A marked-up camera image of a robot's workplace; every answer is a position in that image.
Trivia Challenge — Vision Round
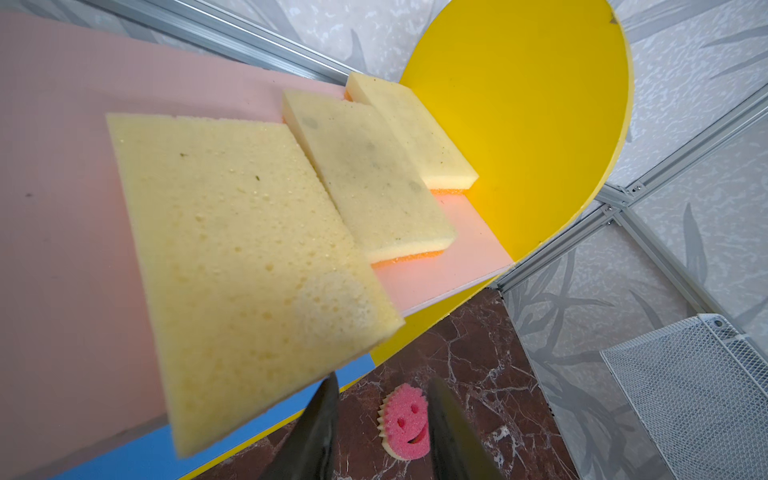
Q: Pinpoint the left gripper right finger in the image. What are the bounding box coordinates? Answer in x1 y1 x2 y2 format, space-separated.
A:
427 378 504 480

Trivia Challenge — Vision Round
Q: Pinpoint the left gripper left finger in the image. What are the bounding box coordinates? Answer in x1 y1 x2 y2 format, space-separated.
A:
260 372 339 480

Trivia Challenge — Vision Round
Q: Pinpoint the pink smiley sponge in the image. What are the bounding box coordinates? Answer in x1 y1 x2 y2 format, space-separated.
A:
377 384 430 461

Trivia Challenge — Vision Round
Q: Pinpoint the orange yellow sponge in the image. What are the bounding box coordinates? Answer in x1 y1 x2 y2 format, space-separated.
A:
106 113 404 458

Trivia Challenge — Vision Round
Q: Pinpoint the blue lower shelf board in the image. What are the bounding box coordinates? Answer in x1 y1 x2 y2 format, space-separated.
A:
47 352 378 480

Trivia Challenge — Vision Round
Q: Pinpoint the pink top shelf board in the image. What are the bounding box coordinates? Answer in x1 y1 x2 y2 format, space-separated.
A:
0 8 516 480

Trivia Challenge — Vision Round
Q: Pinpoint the white wire mesh basket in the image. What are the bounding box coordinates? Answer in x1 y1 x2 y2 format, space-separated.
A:
600 314 767 479

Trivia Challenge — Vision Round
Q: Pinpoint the yellow shelf unit frame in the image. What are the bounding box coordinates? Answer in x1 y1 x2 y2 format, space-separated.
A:
401 1 634 261

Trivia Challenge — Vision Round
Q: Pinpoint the aluminium enclosure frame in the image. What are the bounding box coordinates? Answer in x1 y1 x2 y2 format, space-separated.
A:
83 0 768 319

